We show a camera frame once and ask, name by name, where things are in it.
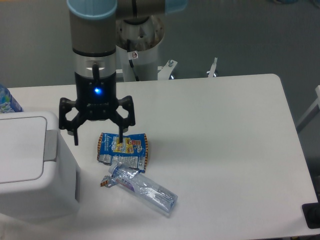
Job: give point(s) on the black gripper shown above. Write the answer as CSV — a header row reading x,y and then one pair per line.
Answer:
x,y
96,100

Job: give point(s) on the white trash can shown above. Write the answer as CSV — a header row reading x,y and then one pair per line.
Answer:
x,y
39,176

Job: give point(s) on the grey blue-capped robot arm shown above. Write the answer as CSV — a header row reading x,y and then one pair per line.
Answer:
x,y
93,39

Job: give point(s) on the blue snack wrapper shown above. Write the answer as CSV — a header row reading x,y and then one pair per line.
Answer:
x,y
132,151

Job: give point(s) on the small torn wrapper piece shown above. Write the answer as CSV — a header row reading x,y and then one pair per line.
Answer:
x,y
107,181

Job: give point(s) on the blue drink bottle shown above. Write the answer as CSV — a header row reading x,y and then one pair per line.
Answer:
x,y
8,103

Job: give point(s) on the crushed clear plastic bottle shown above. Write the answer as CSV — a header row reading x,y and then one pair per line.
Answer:
x,y
143,187

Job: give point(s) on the black table clamp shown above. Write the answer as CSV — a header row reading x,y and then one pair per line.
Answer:
x,y
311,213

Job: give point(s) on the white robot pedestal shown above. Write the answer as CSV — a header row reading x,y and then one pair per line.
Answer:
x,y
137,45

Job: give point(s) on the white frame at right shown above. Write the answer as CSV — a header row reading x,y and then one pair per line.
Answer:
x,y
310,113

